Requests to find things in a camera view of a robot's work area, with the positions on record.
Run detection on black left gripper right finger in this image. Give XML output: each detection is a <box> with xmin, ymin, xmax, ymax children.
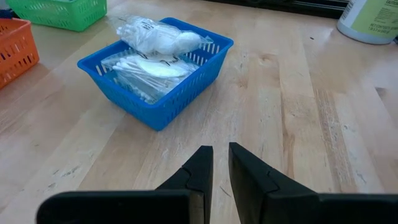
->
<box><xmin>229</xmin><ymin>142</ymin><xmax>398</xmax><ymax>224</ymax></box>

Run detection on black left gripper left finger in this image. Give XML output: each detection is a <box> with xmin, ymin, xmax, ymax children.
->
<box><xmin>36</xmin><ymin>146</ymin><xmax>214</xmax><ymax>224</ymax></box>

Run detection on blue plastic basket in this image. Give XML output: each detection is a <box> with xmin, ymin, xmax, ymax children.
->
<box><xmin>76</xmin><ymin>17</ymin><xmax>234</xmax><ymax>132</ymax></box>

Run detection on cotton swab zip bag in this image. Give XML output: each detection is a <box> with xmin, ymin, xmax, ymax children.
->
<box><xmin>115</xmin><ymin>14</ymin><xmax>215</xmax><ymax>57</ymax></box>

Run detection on orange plastic basket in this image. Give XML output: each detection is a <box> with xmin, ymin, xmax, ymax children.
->
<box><xmin>0</xmin><ymin>17</ymin><xmax>40</xmax><ymax>90</ymax></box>

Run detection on green label wipes canister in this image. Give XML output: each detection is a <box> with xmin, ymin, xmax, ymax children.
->
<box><xmin>336</xmin><ymin>0</ymin><xmax>398</xmax><ymax>45</ymax></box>

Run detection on green plastic basket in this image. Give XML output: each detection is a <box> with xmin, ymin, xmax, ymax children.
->
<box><xmin>5</xmin><ymin>0</ymin><xmax>108</xmax><ymax>32</ymax></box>

